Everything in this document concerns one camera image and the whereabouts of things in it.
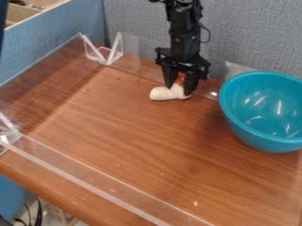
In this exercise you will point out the clear acrylic front barrier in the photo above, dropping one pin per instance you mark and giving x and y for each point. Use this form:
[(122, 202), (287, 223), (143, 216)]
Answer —
[(142, 204)]

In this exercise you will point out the wooden shelf box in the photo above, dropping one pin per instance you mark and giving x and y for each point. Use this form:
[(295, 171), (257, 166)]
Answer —
[(21, 10)]

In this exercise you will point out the clear acrylic corner bracket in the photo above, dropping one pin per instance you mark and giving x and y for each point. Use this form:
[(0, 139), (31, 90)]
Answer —
[(104, 55)]

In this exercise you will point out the blue plastic bowl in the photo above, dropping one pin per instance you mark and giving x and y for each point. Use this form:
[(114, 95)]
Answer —
[(262, 105)]

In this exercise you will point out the white brown toy mushroom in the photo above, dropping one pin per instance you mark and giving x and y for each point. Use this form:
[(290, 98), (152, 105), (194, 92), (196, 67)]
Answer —
[(172, 93)]

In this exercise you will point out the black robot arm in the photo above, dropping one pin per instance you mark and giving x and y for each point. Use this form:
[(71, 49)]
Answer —
[(183, 14)]

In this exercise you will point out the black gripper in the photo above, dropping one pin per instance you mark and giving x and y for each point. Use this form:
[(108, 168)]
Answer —
[(195, 68)]

